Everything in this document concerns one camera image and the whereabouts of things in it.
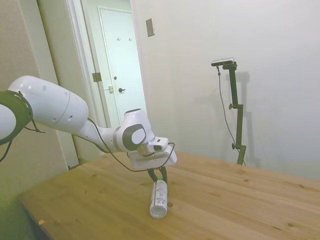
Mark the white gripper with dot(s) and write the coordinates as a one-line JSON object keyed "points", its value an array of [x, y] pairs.
{"points": [[150, 161]]}

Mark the clear water bottle white label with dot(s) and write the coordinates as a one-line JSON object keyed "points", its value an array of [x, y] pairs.
{"points": [[159, 197]]}

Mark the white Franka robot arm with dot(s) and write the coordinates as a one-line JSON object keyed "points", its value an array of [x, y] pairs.
{"points": [[50, 105]]}

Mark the brass door latch plate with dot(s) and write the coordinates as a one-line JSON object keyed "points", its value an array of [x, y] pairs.
{"points": [[111, 89]]}

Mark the brass door hinge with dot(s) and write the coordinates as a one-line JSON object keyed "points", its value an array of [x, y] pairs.
{"points": [[96, 77]]}

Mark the white door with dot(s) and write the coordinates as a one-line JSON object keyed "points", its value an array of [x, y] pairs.
{"points": [[120, 62]]}

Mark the small orange scrap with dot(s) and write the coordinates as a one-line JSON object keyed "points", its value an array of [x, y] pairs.
{"points": [[41, 221]]}

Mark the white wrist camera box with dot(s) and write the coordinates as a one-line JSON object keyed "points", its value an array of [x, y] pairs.
{"points": [[157, 143]]}

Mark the black camera stand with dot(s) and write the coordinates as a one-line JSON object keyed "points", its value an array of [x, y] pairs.
{"points": [[236, 100]]}

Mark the grey exterior camera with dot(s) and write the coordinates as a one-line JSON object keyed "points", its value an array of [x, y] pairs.
{"points": [[222, 61]]}

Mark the grey wall panel box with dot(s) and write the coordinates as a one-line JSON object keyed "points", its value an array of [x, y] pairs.
{"points": [[150, 27]]}

